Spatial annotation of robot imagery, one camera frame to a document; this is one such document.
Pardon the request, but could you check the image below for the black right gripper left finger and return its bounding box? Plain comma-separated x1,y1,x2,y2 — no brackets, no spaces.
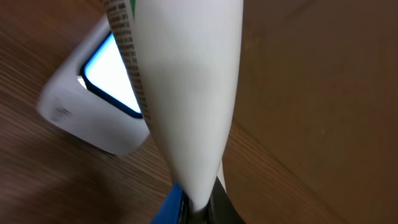
150,182,187,224

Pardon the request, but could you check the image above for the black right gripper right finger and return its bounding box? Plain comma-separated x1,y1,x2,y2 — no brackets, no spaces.
206,178,246,224

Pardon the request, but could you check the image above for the white tube gold cap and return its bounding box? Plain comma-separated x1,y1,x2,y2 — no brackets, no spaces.
103,0,243,212

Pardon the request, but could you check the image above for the white barcode scanner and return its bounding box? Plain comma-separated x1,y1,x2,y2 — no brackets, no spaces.
38,17,149,155

